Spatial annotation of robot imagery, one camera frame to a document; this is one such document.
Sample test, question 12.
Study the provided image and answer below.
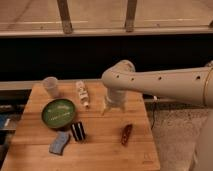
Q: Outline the right metal frame post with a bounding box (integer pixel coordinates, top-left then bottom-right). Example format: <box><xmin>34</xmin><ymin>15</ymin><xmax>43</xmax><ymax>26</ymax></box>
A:
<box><xmin>124</xmin><ymin>0</ymin><xmax>137</xmax><ymax>32</ymax></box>

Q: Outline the left metal frame post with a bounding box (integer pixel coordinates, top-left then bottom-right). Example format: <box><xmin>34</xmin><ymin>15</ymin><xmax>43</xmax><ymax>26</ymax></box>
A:
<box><xmin>57</xmin><ymin>0</ymin><xmax>72</xmax><ymax>34</ymax></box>

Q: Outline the brown wooden folding knife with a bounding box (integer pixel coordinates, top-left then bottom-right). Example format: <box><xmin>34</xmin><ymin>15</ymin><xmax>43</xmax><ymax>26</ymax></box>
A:
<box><xmin>121</xmin><ymin>124</ymin><xmax>133</xmax><ymax>146</ymax></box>

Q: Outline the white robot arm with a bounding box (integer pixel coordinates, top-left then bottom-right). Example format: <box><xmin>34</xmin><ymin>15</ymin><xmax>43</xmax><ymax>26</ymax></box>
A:
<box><xmin>101</xmin><ymin>60</ymin><xmax>213</xmax><ymax>171</ymax></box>

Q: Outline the blue grey sponge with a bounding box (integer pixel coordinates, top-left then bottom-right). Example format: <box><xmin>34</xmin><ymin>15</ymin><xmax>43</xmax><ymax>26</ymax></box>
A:
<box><xmin>49</xmin><ymin>131</ymin><xmax>70</xmax><ymax>155</ymax></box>

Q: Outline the green round tin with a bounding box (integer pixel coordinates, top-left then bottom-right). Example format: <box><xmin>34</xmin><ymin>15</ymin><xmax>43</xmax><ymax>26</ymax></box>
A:
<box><xmin>41</xmin><ymin>99</ymin><xmax>76</xmax><ymax>129</ymax></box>

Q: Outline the wooden cutting board table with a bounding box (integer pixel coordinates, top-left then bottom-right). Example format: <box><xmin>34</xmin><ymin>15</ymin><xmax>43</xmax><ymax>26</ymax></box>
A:
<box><xmin>1</xmin><ymin>82</ymin><xmax>160</xmax><ymax>171</ymax></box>

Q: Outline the metal horizontal rail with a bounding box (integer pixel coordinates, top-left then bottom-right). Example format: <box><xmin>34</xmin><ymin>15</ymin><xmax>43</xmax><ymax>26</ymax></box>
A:
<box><xmin>0</xmin><ymin>26</ymin><xmax>213</xmax><ymax>37</ymax></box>

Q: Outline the black white striped eraser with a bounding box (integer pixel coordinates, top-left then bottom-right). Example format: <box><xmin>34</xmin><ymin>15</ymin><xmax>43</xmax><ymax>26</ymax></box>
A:
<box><xmin>71</xmin><ymin>122</ymin><xmax>86</xmax><ymax>141</ymax></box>

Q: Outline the black cable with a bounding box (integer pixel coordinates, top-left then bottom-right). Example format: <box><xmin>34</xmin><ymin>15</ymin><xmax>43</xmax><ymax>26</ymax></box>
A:
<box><xmin>150</xmin><ymin>95</ymin><xmax>159</xmax><ymax>131</ymax></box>

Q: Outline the clear plastic cup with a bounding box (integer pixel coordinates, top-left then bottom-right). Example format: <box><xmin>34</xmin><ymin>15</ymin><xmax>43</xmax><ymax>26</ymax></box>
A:
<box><xmin>42</xmin><ymin>77</ymin><xmax>60</xmax><ymax>98</ymax></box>

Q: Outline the white tube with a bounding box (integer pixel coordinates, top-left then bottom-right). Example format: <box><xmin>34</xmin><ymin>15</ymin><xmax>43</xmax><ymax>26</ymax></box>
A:
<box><xmin>76</xmin><ymin>81</ymin><xmax>89</xmax><ymax>108</ymax></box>

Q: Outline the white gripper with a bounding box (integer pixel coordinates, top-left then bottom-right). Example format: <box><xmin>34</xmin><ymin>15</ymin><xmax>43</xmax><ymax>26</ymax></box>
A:
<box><xmin>102</xmin><ymin>88</ymin><xmax>126</xmax><ymax>116</ymax></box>

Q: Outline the metal frame post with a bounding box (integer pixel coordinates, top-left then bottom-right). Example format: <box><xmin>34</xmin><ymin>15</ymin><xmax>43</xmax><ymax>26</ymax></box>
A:
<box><xmin>124</xmin><ymin>0</ymin><xmax>137</xmax><ymax>32</ymax></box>
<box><xmin>57</xmin><ymin>0</ymin><xmax>72</xmax><ymax>34</ymax></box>

